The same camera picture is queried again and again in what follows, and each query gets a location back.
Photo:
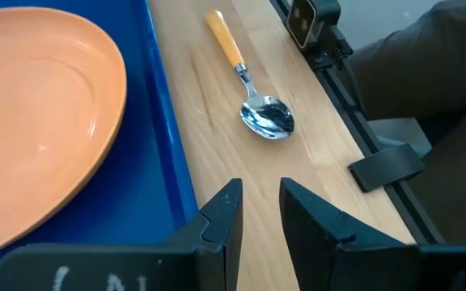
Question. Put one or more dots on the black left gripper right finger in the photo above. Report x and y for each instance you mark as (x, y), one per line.
(338, 258)

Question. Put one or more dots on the black rail bracket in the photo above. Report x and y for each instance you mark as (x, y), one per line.
(386, 165)

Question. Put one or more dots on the orange plate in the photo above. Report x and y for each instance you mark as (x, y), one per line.
(43, 121)

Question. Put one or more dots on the blue plastic tray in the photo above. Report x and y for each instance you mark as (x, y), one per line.
(144, 182)

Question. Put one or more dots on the black camera beige face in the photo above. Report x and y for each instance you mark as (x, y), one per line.
(318, 16)

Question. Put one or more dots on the person's leg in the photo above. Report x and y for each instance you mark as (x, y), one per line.
(419, 60)
(459, 182)

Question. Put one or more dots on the black table edge rail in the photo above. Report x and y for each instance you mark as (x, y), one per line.
(352, 121)

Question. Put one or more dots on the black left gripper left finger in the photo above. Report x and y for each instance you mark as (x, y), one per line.
(136, 268)

